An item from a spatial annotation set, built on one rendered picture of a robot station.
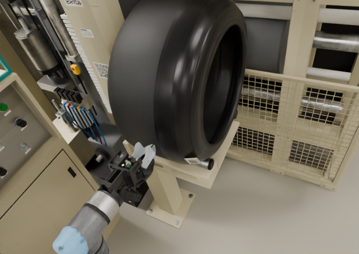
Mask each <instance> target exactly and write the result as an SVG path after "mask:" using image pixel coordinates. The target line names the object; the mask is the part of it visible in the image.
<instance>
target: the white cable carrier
mask: <svg viewBox="0 0 359 254"><path fill-rule="evenodd" d="M60 16H61V18H62V19H63V22H64V23H66V24H65V26H66V27H68V28H67V30H68V32H69V34H70V36H71V38H72V39H73V42H74V43H75V46H76V47H77V50H78V53H79V54H80V56H81V58H82V60H83V61H84V64H85V67H86V68H87V70H88V72H89V74H90V76H91V79H92V81H93V82H94V83H95V86H96V89H97V91H98V92H99V94H100V96H101V98H102V100H103V103H104V105H105V107H106V109H107V110H108V113H112V111H111V107H110V105H109V103H108V101H107V99H106V97H105V95H104V92H103V90H102V88H101V86H100V84H99V82H98V80H97V78H96V76H95V74H94V72H93V70H92V68H91V65H90V63H89V61H88V59H87V57H86V55H85V53H84V51H83V49H82V47H81V45H80V43H79V40H78V38H77V36H76V34H75V32H74V30H73V28H72V25H71V23H70V22H69V20H68V17H67V15H66V13H64V14H61V15H60Z"/></svg>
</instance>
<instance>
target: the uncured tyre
mask: <svg viewBox="0 0 359 254"><path fill-rule="evenodd" d="M246 60H247V29H246V23H245V18H244V16H243V14H242V12H241V10H240V9H239V8H238V6H237V5H236V4H235V3H234V1H233V0H141V1H140V2H138V3H137V5H136V6H135V7H134V8H133V9H132V11H131V12H130V13H129V15H128V16H127V18H126V20H125V21H124V23H123V24H122V26H121V28H120V30H119V32H118V34H117V36H116V39H115V41H114V44H113V48H112V52H111V56H110V62H109V66H108V77H107V88H108V99H109V103H110V107H111V111H112V115H113V118H114V121H115V124H116V126H117V128H118V130H119V132H120V134H121V135H122V136H123V138H124V139H125V140H126V141H127V142H129V143H130V144H131V145H133V146H134V147H135V144H136V143H137V142H140V143H141V145H142V146H143V147H146V146H148V145H150V144H154V145H155V148H156V156H159V157H162V158H165V159H169V160H172V161H175V162H177V163H180V164H187V165H195V164H189V163H188V162H187V161H186V160H185V158H198V159H199V161H200V162H202V161H203V160H205V159H207V158H209V157H211V156H212V155H214V154H215V153H216V151H217V150H218V149H219V148H220V146H221V145H222V143H223V141H224V140H225V138H226V136H227V134H228V132H229V129H230V127H231V124H232V122H233V119H234V117H235V114H236V110H237V107H238V103H239V100H240V95H241V91H242V87H243V82H244V76H245V69H246Z"/></svg>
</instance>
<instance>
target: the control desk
mask: <svg viewBox="0 0 359 254"><path fill-rule="evenodd" d="M98 188H99V185H98V184H97V183H96V181H95V180H94V179H93V177H92V176H91V175H90V173H89V172H88V171H87V169H86V168H85V167H84V165H83V164H82V163H81V161H80V160H79V158H78V157H77V155H76V154H75V153H74V151H73V150H72V149H71V147H70V146H69V145H68V143H67V142H66V141H65V139H64V138H63V137H62V135H61V133H60V132H59V130H57V128H56V127H55V125H54V124H53V122H52V121H51V120H50V118H49V117H48V116H47V114H46V113H45V112H44V110H43V109H42V108H41V106H40V105H39V103H38V102H37V100H36V99H35V98H34V96H33V95H32V94H31V92H30V91H29V90H28V88H27V87H26V86H25V84H24V83H23V82H22V80H21V79H20V78H19V76H18V75H17V73H13V72H12V73H11V74H10V75H8V76H7V77H6V78H5V79H3V80H2V81H1V82H0V254H58V253H57V252H55V250H54V249H53V242H54V241H55V239H56V238H57V237H58V235H59V234H60V232H61V230H62V229H63V228H64V227H66V226H67V224H68V223H69V222H70V221H71V220H72V218H73V217H74V216H75V215H76V214H77V213H78V211H79V210H80V209H81V207H82V206H83V205H84V204H85V203H86V202H87V201H88V199H89V198H90V197H91V196H92V195H93V193H94V192H95V191H97V190H98ZM120 218H121V216H120V214H119V213H118V212H117V214H116V215H115V216H114V218H113V219H112V221H111V222H110V223H109V224H108V226H107V227H106V228H105V230H104V231H103V232H102V236H103V238H104V240H105V241H106V240H107V238H108V237H109V235H110V233H111V232H112V230H113V229H114V227H115V226H116V224H117V223H118V221H119V220H120Z"/></svg>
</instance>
